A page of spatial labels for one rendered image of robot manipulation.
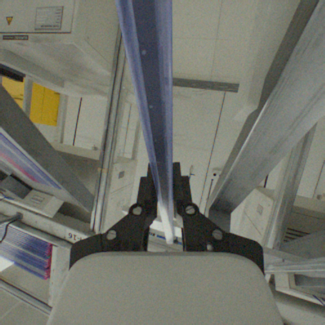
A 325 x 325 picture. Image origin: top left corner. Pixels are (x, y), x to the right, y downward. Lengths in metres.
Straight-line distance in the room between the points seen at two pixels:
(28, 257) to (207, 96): 2.12
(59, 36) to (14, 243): 0.95
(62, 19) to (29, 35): 0.13
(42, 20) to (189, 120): 1.68
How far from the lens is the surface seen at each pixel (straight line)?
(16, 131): 0.49
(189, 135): 2.05
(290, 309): 0.83
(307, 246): 0.62
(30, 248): 1.06
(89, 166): 0.93
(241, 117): 0.19
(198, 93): 2.16
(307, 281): 0.69
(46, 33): 0.70
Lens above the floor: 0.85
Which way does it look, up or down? 7 degrees up
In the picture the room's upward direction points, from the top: 169 degrees counter-clockwise
